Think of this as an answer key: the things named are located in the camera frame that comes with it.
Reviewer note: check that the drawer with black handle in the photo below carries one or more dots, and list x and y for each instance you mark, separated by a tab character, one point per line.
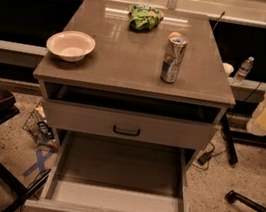
112	123
100	174

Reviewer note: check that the grey drawer cabinet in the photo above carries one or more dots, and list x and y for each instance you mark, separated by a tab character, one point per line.
123	71

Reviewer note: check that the black desk leg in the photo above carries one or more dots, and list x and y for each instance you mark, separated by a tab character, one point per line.
233	159

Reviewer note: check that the clear water bottle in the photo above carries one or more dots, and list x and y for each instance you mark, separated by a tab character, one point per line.
243	71

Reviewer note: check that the white paper cup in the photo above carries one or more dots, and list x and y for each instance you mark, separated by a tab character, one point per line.
228	68

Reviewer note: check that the black power adapter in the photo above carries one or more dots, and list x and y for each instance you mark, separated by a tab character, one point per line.
204	158

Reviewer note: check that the black chair base leg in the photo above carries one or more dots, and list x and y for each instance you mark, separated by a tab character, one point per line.
232	196

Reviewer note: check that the tall silver drink can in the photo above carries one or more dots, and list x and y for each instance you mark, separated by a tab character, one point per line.
172	59

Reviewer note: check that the orange fruit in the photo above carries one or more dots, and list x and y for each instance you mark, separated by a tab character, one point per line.
174	36

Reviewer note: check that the green chip bag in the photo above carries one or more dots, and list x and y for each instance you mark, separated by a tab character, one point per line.
144	16

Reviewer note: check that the white bowl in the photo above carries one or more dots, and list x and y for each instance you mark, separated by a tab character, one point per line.
70	46

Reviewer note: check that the blue tape cross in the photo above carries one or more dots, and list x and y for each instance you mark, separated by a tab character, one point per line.
41	158

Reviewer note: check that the black stand leg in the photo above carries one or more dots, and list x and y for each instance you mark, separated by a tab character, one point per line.
26	192

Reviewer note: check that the wire basket on floor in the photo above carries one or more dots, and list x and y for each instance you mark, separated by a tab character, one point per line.
37	127

